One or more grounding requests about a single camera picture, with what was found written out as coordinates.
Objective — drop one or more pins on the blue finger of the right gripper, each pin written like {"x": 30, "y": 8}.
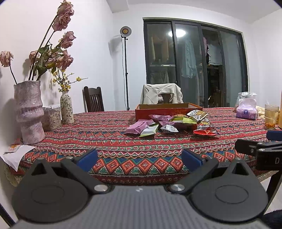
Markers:
{"x": 274, "y": 135}

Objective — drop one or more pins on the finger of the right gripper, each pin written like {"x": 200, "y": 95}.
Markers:
{"x": 246, "y": 146}

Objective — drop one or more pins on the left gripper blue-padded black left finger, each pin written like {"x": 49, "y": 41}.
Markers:
{"x": 51, "y": 192}

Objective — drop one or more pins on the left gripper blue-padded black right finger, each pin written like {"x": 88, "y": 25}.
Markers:
{"x": 222, "y": 192}

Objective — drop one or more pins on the red snack packet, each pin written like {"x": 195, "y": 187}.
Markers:
{"x": 206, "y": 130}

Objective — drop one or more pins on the long green snack bar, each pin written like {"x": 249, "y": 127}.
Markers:
{"x": 184, "y": 120}

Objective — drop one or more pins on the white orange cracker packet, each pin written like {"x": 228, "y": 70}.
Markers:
{"x": 169, "y": 129}

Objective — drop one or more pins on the pink snack pack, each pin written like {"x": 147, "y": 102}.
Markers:
{"x": 139, "y": 126}
{"x": 158, "y": 118}

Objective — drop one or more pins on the green white protein bar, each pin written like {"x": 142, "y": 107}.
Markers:
{"x": 150, "y": 130}

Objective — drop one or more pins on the orange cardboard snack box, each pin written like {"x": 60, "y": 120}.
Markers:
{"x": 143, "y": 111}

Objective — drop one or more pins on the silver cracker packet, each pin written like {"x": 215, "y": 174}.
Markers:
{"x": 197, "y": 115}

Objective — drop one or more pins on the glass cup with tea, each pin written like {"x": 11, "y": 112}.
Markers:
{"x": 271, "y": 114}

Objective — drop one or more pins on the purple tissue pack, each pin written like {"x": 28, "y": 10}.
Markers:
{"x": 247, "y": 109}

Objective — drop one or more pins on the clear plastic bag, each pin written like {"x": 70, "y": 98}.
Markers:
{"x": 243, "y": 95}

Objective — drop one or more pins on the white paper sheet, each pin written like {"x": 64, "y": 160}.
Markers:
{"x": 13, "y": 157}

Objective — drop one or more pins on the clear storage jar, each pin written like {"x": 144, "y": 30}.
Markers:
{"x": 51, "y": 119}

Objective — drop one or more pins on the patterned red tablecloth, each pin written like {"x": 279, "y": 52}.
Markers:
{"x": 133, "y": 160}

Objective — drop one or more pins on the small floral ceramic vase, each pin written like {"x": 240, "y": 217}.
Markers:
{"x": 66, "y": 108}

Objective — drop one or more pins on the dark glass sliding door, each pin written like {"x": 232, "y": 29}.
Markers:
{"x": 207, "y": 62}

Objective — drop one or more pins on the large pink ceramic vase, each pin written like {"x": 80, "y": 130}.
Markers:
{"x": 29, "y": 111}

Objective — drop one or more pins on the chair with beige jacket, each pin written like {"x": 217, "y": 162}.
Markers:
{"x": 152, "y": 93}

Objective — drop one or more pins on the dark wooden chair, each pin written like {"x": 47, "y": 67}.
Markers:
{"x": 93, "y": 99}

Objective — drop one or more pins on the yellow flower sprigs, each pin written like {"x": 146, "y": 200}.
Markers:
{"x": 62, "y": 79}

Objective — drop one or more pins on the dried pink rose bouquet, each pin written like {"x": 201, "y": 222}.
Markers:
{"x": 50, "y": 57}

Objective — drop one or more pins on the black floor lamp stand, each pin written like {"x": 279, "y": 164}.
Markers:
{"x": 125, "y": 32}

